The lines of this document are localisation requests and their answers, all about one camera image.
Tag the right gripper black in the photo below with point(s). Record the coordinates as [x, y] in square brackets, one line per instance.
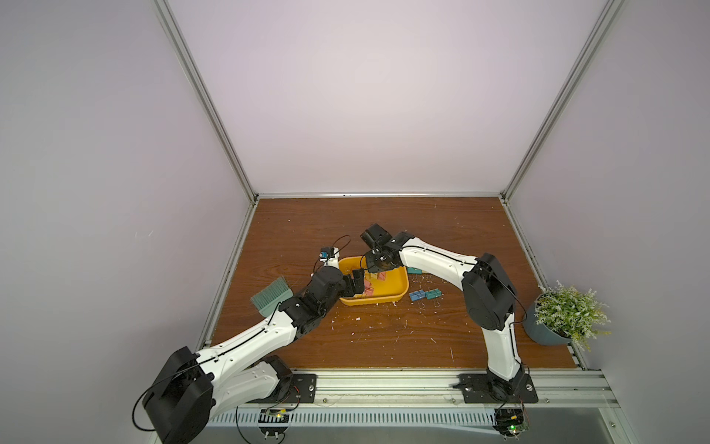
[376, 261]

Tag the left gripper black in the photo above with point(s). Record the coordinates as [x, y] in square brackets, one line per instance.
[357, 282]

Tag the yellow plastic storage box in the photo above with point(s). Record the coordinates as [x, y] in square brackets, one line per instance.
[377, 287]

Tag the blue binder clip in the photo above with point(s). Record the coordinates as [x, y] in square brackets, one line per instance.
[418, 295]

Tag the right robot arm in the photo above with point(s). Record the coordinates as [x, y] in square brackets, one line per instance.
[489, 296]

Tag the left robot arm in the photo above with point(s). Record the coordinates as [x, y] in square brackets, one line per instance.
[193, 387]

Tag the left controller board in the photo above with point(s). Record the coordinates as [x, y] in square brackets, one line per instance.
[273, 424]

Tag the controller board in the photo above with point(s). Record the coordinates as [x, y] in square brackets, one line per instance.
[273, 424]
[510, 422]

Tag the small potted green plant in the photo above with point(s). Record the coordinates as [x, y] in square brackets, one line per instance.
[563, 315]

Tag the right controller board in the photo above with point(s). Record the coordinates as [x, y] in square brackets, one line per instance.
[510, 422]

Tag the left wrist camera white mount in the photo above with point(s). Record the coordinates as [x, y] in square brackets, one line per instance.
[329, 256]

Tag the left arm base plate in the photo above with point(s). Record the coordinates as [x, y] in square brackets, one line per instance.
[299, 388]

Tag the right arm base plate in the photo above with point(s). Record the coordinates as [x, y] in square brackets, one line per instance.
[489, 388]

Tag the aluminium front rail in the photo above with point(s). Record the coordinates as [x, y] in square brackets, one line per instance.
[394, 388]

